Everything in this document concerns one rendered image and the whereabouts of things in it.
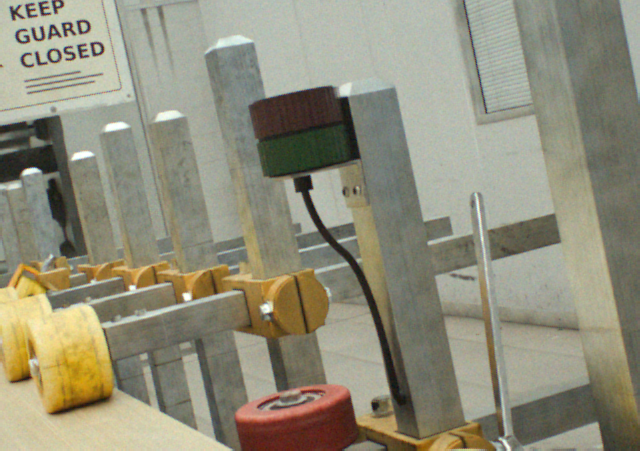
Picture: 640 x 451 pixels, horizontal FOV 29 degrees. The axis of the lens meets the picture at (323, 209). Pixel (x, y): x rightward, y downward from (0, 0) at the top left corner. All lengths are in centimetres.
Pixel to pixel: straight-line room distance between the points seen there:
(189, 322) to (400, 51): 570
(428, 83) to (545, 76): 589
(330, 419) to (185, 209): 51
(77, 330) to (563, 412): 39
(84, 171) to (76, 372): 77
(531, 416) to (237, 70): 37
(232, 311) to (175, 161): 25
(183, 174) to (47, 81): 182
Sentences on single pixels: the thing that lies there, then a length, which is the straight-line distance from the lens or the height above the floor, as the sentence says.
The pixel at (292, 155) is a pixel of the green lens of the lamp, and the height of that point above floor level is 107.
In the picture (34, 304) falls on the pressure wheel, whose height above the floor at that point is 97.
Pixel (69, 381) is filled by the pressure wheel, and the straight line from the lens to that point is 101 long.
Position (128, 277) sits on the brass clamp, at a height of 96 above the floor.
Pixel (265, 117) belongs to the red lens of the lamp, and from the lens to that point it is 77.
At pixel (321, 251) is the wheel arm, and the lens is 136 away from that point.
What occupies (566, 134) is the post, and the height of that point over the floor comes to 105.
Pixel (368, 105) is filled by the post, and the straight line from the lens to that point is 79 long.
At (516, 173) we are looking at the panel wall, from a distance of 586.
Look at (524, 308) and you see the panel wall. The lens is 609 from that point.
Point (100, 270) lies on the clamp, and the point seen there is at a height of 96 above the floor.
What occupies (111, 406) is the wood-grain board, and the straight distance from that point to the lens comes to 101.
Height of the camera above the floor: 107
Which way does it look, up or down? 3 degrees down
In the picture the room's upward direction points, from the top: 12 degrees counter-clockwise
